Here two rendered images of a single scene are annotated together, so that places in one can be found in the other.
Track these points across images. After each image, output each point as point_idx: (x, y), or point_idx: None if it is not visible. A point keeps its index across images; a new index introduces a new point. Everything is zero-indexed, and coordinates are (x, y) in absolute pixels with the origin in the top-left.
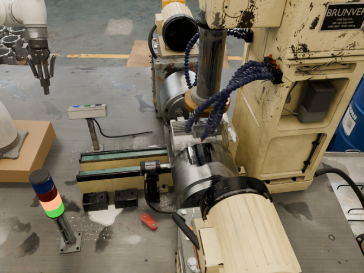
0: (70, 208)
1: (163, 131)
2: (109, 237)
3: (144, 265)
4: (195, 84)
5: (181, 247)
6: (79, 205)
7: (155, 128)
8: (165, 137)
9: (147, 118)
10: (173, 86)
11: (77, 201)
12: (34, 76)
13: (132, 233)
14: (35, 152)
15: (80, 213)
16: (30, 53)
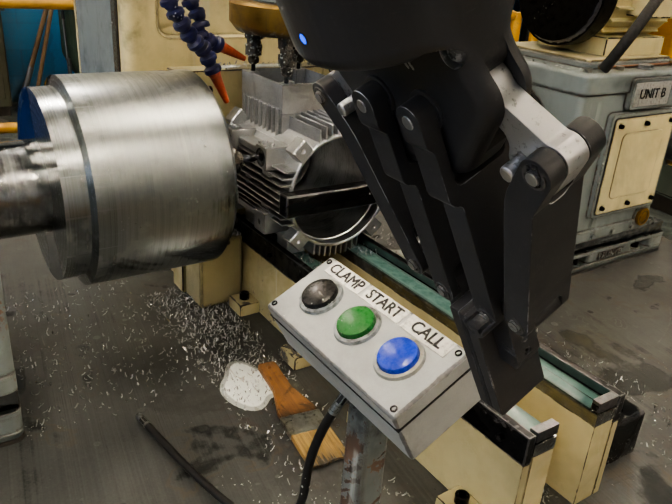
0: (667, 495)
1: (127, 393)
2: (623, 375)
3: (602, 311)
4: (209, 25)
5: (635, 78)
6: (630, 477)
7: (110, 419)
8: (334, 195)
9: (29, 471)
10: (162, 101)
11: (627, 491)
12: (568, 288)
13: (567, 344)
14: None
15: (647, 461)
16: (531, 76)
